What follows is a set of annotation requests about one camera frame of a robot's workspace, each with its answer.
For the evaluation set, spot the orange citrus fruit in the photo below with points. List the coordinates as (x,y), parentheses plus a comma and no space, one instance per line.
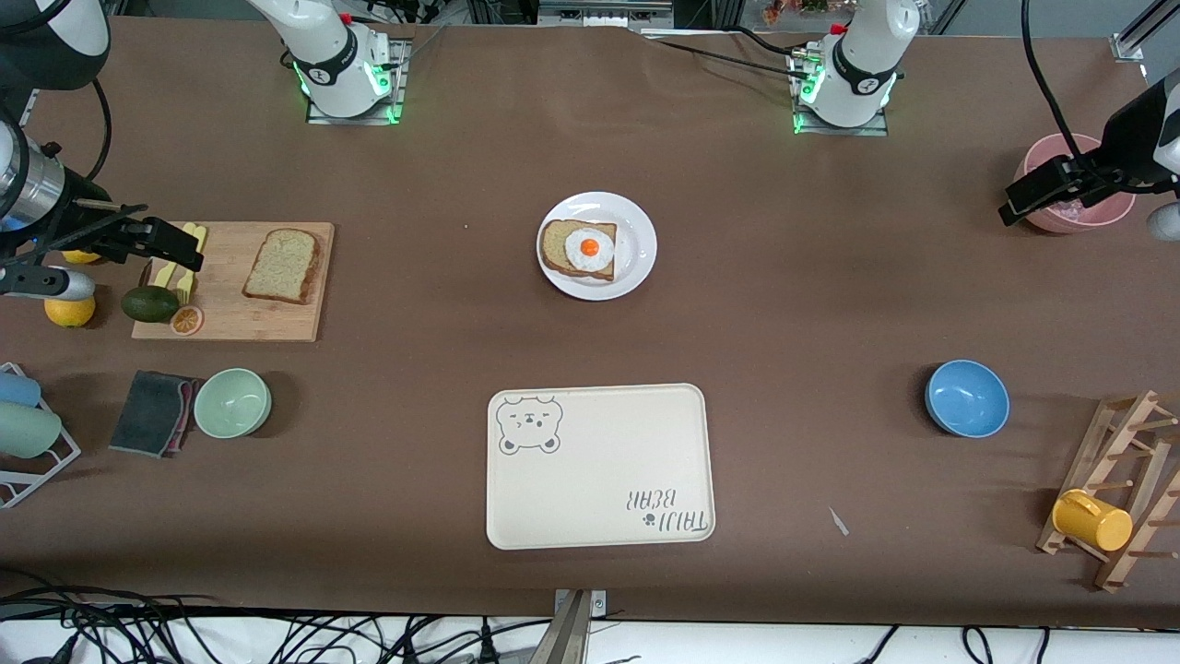
(69,314)

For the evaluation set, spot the orange red decoration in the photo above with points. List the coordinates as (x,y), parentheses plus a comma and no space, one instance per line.
(793,9)

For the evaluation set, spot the blue bowl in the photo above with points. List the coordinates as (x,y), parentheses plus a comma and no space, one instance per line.
(968,398)

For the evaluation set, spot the pale green bowl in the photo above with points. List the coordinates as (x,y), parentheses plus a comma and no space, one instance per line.
(232,403)

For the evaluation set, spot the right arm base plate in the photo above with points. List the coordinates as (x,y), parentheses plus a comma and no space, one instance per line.
(355,120)

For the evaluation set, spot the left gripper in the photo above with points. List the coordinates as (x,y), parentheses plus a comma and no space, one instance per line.
(1130,140)

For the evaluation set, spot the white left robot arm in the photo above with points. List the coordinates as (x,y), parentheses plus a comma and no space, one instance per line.
(853,83)

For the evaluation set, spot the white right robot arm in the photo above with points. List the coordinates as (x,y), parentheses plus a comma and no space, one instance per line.
(336,69)

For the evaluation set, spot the yellow cup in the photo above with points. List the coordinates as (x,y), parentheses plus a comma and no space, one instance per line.
(1097,526)

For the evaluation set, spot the wooden cutting board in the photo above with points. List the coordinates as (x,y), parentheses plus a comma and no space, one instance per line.
(258,318)

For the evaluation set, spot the small white paper scrap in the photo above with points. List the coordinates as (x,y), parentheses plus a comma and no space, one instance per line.
(838,522)

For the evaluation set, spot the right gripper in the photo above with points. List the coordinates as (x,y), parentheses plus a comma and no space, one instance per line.
(66,217)

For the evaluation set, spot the yellow lemon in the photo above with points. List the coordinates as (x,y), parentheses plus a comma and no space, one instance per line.
(81,257)

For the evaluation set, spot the light blue cup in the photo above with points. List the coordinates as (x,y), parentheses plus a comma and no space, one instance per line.
(18,389)

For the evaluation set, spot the grey metal bracket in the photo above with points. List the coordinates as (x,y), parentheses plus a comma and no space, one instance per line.
(604,14)

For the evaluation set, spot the orange fruit slice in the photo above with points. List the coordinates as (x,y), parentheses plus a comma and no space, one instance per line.
(187,321)

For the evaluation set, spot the white round plate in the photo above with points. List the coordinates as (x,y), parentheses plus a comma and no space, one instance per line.
(636,267)

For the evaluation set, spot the pale green cup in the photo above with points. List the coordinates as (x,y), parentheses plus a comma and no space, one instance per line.
(28,431)

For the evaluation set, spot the aluminium frame post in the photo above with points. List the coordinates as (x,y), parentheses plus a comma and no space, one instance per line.
(1126,48)

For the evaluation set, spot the yellow plastic knife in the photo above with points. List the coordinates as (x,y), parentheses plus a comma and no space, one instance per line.
(164,275)

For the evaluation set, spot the green avocado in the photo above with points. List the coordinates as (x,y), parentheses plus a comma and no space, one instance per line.
(150,304)

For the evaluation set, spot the wooden cup rack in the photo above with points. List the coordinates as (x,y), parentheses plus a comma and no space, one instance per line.
(1088,480)

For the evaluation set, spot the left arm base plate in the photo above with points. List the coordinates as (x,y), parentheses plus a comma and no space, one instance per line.
(843,131)

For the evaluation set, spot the grey folded cloth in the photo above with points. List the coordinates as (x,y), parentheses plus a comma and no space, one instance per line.
(152,415)

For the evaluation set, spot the fried egg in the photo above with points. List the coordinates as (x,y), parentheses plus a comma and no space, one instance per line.
(590,247)

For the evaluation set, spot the plain bread slice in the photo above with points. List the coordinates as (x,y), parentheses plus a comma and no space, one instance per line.
(281,267)

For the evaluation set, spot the pink bowl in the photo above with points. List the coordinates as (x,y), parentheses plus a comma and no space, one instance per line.
(1102,221)

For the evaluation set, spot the cream bear print tray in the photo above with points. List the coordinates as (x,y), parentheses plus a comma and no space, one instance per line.
(599,470)

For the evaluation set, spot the yellow plastic fork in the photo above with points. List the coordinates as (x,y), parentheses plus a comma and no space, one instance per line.
(184,293)

